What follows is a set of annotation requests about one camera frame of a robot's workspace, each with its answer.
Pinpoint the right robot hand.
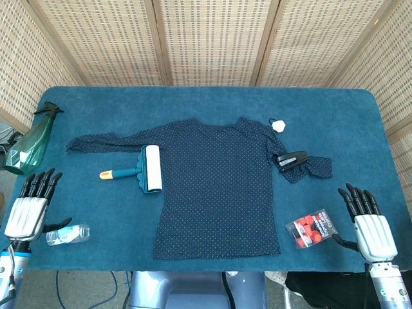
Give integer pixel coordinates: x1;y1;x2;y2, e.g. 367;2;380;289
332;183;398;263

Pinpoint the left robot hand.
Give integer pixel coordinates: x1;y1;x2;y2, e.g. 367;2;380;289
4;167;73;242

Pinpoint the teal lint roller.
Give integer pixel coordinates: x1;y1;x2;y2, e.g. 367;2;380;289
98;144;163;195

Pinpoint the navy polka dot shirt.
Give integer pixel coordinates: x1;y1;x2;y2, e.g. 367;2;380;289
66;117;333;261

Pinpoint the clear plastic water bottle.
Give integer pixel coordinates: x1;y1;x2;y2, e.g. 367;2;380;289
46;224;91;247

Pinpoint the bag of red caps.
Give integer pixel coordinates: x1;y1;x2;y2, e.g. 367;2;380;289
285;209;338;249

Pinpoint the green spray bottle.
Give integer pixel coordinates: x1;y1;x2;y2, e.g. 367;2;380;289
3;101;64;176

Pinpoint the black cloth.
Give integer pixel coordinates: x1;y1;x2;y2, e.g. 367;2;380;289
285;270;377;309

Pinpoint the black stapler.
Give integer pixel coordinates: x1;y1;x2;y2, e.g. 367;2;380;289
276;151;309;171

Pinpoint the grey robot body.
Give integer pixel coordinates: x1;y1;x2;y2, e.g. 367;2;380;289
127;270;267;309

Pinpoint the teal table cloth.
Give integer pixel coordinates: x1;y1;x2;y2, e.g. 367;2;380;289
0;86;412;274

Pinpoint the woven folding screen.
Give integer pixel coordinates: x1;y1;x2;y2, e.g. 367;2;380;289
0;0;412;200

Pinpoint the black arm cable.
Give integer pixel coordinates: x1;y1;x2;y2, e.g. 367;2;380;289
0;246;17;303

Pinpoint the blue floor cable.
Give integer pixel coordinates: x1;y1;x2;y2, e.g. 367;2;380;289
55;270;133;309

